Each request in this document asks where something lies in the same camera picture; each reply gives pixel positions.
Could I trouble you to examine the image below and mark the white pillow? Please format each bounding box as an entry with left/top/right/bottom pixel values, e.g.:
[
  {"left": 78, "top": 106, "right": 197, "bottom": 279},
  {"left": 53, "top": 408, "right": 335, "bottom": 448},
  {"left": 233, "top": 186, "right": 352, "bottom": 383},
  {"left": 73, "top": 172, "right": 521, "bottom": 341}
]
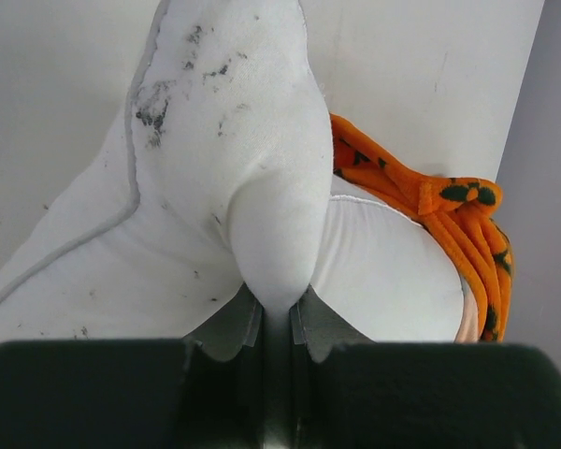
[{"left": 0, "top": 1, "right": 478, "bottom": 343}]

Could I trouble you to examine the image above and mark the orange black patterned pillowcase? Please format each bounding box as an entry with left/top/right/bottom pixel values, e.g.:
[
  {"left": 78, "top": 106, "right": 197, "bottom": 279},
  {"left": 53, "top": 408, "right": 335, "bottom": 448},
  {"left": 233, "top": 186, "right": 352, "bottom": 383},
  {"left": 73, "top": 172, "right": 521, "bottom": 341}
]
[{"left": 330, "top": 115, "right": 514, "bottom": 341}]

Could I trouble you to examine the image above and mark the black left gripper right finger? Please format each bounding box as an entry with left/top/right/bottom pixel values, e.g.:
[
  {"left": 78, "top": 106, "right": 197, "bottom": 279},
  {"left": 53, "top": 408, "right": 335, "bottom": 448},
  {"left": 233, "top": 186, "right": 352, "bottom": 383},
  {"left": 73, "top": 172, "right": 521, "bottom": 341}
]
[{"left": 290, "top": 290, "right": 561, "bottom": 448}]

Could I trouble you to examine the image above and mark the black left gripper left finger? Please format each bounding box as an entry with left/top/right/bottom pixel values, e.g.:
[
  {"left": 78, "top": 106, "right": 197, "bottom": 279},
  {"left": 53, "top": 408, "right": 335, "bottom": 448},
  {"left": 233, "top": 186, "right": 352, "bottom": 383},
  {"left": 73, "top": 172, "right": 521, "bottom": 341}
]
[{"left": 0, "top": 288, "right": 264, "bottom": 448}]

